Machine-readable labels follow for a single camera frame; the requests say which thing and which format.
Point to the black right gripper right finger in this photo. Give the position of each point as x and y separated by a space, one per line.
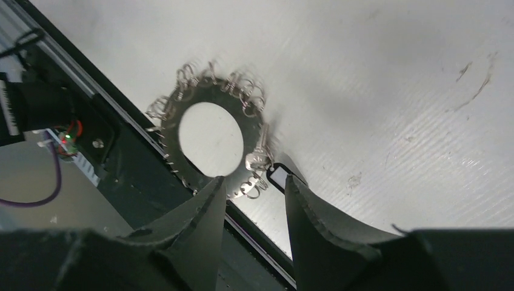
333 251

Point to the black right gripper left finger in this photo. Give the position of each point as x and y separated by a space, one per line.
179 251

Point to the silver key with black tag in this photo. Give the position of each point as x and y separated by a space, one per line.
261 164

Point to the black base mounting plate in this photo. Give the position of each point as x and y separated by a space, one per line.
142 187

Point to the white slotted cable duct right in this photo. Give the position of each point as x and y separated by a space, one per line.
77 158

